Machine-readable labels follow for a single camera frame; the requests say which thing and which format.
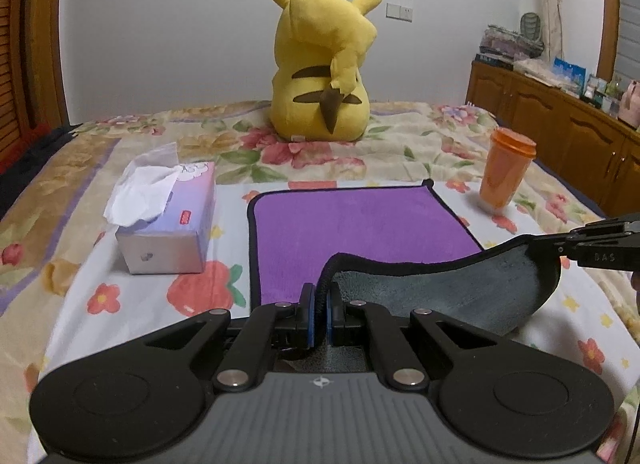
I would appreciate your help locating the white fruit print cloth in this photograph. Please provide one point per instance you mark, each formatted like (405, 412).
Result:
(489, 399)

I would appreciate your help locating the blue picture card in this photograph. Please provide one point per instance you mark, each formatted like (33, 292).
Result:
(571, 76)

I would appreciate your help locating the stack of folded fabrics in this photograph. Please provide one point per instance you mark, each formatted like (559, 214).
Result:
(501, 48)

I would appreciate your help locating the purple and grey towel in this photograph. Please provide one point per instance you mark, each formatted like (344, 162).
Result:
(401, 247)

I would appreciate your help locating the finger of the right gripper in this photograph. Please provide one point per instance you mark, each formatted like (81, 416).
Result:
(616, 251)
(628, 224)

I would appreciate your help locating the white wall switch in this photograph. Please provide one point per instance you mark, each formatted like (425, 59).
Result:
(399, 12)

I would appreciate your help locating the wooden sideboard cabinet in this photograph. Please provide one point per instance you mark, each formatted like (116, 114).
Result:
(595, 155)

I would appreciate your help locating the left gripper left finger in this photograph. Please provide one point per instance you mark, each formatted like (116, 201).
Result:
(269, 330)

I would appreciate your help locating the pink tissue box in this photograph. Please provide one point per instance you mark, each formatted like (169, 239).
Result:
(162, 215)

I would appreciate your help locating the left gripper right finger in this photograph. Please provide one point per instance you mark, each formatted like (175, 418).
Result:
(372, 328)

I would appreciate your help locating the orange plastic cup with lid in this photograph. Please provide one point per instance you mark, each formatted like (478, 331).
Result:
(508, 158)

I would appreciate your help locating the wooden louvered wardrobe door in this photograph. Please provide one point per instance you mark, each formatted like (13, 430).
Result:
(32, 94)

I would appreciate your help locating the yellow Pikachu plush toy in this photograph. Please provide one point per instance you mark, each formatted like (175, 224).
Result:
(319, 48)

